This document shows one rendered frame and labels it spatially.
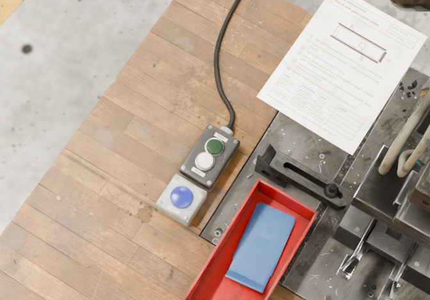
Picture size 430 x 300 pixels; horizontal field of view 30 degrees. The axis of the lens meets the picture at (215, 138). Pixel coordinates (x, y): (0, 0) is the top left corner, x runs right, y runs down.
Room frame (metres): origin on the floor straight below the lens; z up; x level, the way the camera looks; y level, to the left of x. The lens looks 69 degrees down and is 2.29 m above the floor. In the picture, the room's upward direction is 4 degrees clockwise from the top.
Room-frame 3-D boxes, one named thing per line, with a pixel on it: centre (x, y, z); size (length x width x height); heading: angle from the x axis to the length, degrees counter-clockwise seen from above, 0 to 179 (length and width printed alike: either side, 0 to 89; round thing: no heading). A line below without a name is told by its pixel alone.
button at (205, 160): (0.47, 0.02, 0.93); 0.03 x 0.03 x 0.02
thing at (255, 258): (0.33, -0.09, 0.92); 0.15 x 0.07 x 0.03; 159
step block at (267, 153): (0.47, -0.11, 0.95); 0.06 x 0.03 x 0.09; 62
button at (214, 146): (0.50, 0.00, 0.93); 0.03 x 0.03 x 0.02
